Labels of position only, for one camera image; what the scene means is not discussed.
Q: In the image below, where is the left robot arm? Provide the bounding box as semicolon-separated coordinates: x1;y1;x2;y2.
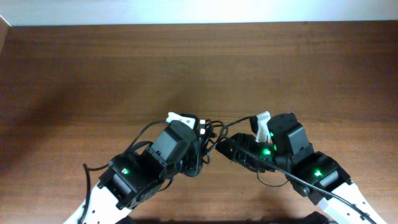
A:
66;118;206;224

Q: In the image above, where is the black USB cable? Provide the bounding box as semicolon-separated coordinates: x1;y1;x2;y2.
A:
195;119;229;166

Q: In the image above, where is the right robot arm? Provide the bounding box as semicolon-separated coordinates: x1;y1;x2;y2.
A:
216;111;384;223

